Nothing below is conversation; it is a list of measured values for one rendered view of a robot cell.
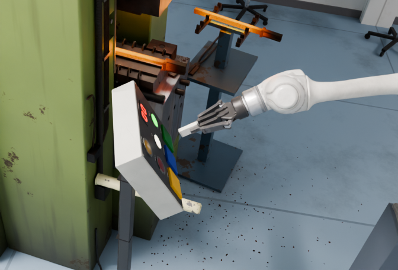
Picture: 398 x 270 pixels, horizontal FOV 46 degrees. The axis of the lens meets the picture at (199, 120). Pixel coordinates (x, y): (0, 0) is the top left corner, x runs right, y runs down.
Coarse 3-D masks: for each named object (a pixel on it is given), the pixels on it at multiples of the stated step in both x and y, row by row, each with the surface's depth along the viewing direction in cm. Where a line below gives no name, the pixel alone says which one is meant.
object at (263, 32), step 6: (198, 12) 236; (204, 12) 234; (210, 12) 235; (216, 18) 233; (222, 18) 232; (228, 18) 233; (234, 24) 231; (240, 24) 230; (246, 24) 230; (252, 30) 229; (258, 30) 227; (264, 30) 227; (270, 30) 228; (264, 36) 228; (270, 36) 228; (276, 36) 225; (282, 36) 226
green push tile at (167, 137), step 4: (164, 128) 158; (164, 132) 156; (164, 136) 154; (168, 136) 159; (164, 140) 153; (168, 140) 157; (168, 144) 155; (172, 144) 160; (172, 148) 158; (172, 152) 157
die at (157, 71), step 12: (132, 48) 201; (120, 60) 193; (132, 60) 194; (144, 60) 193; (120, 72) 188; (132, 72) 189; (144, 72) 189; (156, 72) 190; (144, 84) 187; (156, 84) 191
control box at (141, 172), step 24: (120, 96) 145; (120, 120) 137; (144, 120) 139; (120, 144) 130; (144, 144) 129; (120, 168) 125; (144, 168) 127; (144, 192) 133; (168, 192) 135; (168, 216) 142
